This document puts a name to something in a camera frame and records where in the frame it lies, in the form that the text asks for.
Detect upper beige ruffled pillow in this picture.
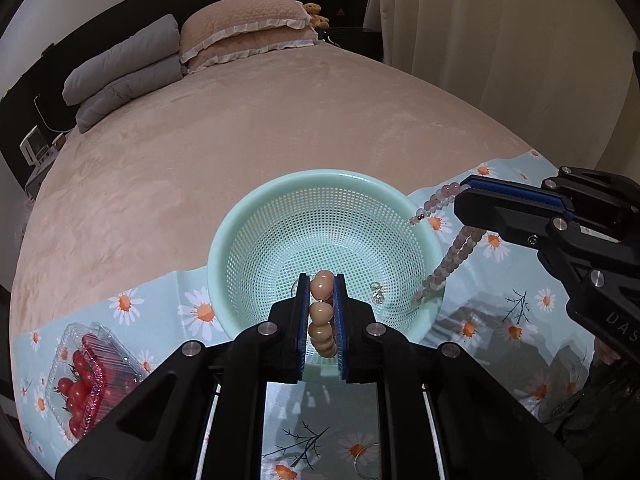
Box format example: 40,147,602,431
179,0,310,64

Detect white bedside device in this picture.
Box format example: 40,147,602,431
20,126,58,168

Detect cream curtain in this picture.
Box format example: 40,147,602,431
370,0,639,178

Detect lower grey folded pillow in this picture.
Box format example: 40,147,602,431
76,54,183,133

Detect lower beige ruffled pillow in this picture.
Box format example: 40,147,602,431
186,26,318,73

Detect grey folded pillow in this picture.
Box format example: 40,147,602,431
76,54,183,133
62,14,180,106

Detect clear box of cherry tomatoes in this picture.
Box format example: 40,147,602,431
44,323,149,441

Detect mint green plastic colander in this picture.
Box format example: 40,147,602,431
206,169,444,342

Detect orange bead bracelet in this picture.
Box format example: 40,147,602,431
307,268,339,360

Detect light blue daisy cloth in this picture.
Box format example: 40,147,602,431
12,200,593,479

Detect silver hoop rings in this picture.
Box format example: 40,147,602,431
349,454,381,480

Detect black headboard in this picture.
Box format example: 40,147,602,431
1,0,368,185

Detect small brown teddy bear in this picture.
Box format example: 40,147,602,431
303,2,330,30

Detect silver oval pendant charm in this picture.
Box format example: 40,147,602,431
370,282,385,304

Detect beige bed blanket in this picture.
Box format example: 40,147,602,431
11,46,527,335

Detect beige ruffled pillow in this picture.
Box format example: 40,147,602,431
186,26,318,73
179,0,310,64

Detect upper grey folded pillow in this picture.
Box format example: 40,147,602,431
62,14,180,106

